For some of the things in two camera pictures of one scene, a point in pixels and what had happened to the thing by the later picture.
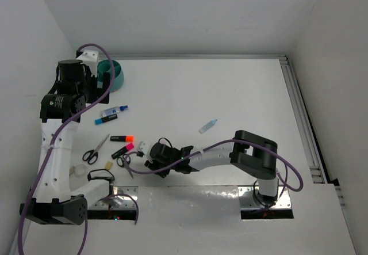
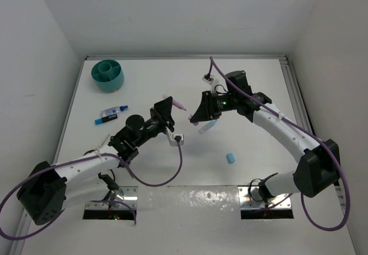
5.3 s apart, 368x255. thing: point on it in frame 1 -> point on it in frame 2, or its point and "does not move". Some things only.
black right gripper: [152, 163] -> [206, 110]
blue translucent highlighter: [206, 127] does not move
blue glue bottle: [113, 110] does not move
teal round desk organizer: [105, 66] does not move
